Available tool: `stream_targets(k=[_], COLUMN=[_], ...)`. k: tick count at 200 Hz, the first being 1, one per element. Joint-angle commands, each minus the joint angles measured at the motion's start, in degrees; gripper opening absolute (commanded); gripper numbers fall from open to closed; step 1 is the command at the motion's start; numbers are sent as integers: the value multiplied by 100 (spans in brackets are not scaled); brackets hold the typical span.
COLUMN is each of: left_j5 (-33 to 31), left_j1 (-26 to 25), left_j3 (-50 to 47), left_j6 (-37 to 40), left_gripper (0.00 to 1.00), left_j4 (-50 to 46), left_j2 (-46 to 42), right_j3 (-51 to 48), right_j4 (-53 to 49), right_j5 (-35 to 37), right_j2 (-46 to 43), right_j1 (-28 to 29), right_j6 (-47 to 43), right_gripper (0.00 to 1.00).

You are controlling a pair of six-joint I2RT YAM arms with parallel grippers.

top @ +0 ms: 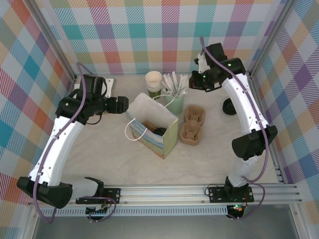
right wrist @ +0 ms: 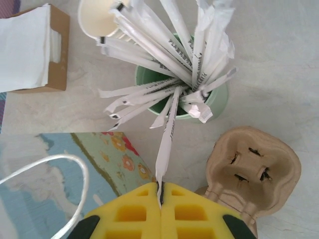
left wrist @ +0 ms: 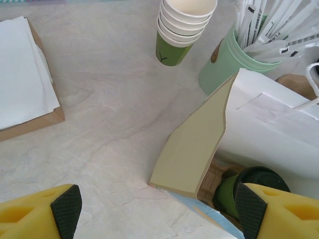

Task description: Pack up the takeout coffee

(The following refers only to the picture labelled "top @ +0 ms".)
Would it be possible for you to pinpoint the small controller circuit board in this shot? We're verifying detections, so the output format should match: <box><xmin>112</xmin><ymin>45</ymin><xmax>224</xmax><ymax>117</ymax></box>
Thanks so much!
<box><xmin>86</xmin><ymin>204</ymin><xmax>108</xmax><ymax>216</ymax></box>
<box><xmin>228</xmin><ymin>203</ymin><xmax>244</xmax><ymax>213</ymax></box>

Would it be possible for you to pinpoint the cardboard cup carrier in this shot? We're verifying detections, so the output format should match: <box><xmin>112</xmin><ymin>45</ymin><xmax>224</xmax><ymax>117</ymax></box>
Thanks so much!
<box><xmin>141</xmin><ymin>120</ymin><xmax>157</xmax><ymax>132</ymax></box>
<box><xmin>179</xmin><ymin>105</ymin><xmax>207</xmax><ymax>145</ymax></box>

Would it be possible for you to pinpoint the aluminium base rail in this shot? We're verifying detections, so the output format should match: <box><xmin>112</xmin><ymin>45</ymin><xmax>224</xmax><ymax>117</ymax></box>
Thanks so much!
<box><xmin>27</xmin><ymin>183</ymin><xmax>301</xmax><ymax>208</ymax></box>

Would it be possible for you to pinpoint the black left camera cable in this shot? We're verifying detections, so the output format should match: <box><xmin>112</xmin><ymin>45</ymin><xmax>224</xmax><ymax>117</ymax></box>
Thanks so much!
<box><xmin>85</xmin><ymin>111</ymin><xmax>103</xmax><ymax>125</ymax></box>

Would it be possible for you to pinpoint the slotted white cable duct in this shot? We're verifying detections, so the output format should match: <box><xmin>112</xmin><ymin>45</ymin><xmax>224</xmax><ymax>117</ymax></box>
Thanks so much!
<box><xmin>39</xmin><ymin>207</ymin><xmax>229</xmax><ymax>218</ymax></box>

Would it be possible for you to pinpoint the mint green stirrer holder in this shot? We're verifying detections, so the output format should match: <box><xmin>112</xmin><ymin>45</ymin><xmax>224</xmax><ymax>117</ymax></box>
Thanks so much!
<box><xmin>164</xmin><ymin>93</ymin><xmax>185</xmax><ymax>116</ymax></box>

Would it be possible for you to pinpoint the black plastic cup lid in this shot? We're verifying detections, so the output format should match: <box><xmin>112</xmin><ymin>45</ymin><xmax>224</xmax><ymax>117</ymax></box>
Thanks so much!
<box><xmin>153</xmin><ymin>126</ymin><xmax>168</xmax><ymax>137</ymax></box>

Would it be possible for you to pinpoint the landscape print paper gift bag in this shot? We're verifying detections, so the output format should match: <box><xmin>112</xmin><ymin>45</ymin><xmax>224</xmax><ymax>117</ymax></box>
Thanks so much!
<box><xmin>124</xmin><ymin>92</ymin><xmax>179</xmax><ymax>160</ymax></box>

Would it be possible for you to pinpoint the aluminium side rail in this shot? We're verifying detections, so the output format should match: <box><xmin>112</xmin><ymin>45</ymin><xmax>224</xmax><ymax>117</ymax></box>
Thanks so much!
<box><xmin>248</xmin><ymin>73</ymin><xmax>286</xmax><ymax>185</ymax></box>

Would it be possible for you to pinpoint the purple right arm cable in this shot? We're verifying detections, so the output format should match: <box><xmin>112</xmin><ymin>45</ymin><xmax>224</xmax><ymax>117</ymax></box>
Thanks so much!
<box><xmin>200</xmin><ymin>36</ymin><xmax>270</xmax><ymax>221</ymax></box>

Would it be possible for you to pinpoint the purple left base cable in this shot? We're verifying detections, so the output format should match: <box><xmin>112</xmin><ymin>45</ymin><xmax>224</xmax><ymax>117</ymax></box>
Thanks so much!
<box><xmin>87</xmin><ymin>196</ymin><xmax>117</xmax><ymax>224</ymax></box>

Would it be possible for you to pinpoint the stack of green paper cups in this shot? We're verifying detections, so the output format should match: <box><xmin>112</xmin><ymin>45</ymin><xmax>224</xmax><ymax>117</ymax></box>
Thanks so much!
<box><xmin>145</xmin><ymin>71</ymin><xmax>162</xmax><ymax>98</ymax></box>

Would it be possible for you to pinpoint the aluminium frame post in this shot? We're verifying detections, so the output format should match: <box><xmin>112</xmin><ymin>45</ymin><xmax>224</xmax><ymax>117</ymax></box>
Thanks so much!
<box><xmin>29</xmin><ymin>0</ymin><xmax>78</xmax><ymax>82</ymax></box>
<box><xmin>248</xmin><ymin>0</ymin><xmax>299</xmax><ymax>75</ymax></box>

